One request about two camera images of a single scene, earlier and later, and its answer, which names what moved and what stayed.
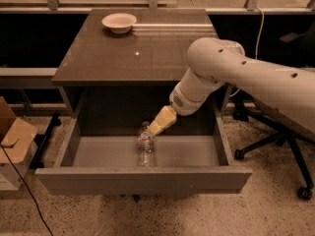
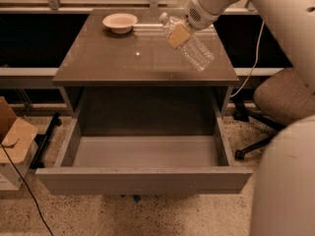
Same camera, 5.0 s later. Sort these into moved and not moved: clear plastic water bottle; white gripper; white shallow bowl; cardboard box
Moved: clear plastic water bottle; white gripper
Not moved: white shallow bowl; cardboard box
